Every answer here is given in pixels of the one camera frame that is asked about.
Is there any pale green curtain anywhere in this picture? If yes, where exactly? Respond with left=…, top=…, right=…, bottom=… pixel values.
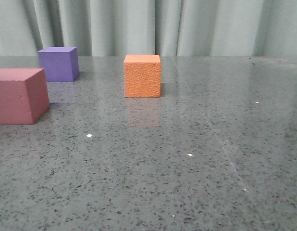
left=0, top=0, right=297, bottom=56

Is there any pink foam cube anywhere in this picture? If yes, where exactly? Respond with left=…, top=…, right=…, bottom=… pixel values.
left=0, top=68, right=50, bottom=124

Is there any orange foam block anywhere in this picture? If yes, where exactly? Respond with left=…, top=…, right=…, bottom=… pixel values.
left=124, top=54, right=161, bottom=98

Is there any purple foam cube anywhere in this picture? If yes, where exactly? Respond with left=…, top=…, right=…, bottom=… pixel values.
left=38, top=47, right=80, bottom=82

